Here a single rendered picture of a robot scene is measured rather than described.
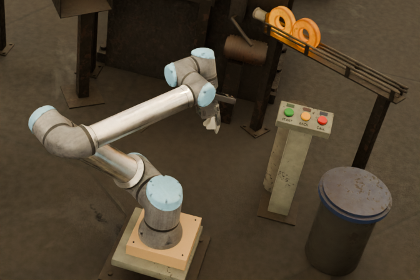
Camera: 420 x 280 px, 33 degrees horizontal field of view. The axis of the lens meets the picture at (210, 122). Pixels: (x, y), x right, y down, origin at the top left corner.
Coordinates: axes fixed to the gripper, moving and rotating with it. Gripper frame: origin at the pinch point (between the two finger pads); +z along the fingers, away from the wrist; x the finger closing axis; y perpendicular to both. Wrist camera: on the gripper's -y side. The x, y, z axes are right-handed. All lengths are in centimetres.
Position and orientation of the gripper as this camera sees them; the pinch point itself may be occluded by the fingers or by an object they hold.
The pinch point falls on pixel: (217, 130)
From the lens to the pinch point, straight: 303.8
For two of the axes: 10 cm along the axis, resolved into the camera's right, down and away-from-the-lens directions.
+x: 3.5, 3.8, -8.6
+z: 1.2, 8.9, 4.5
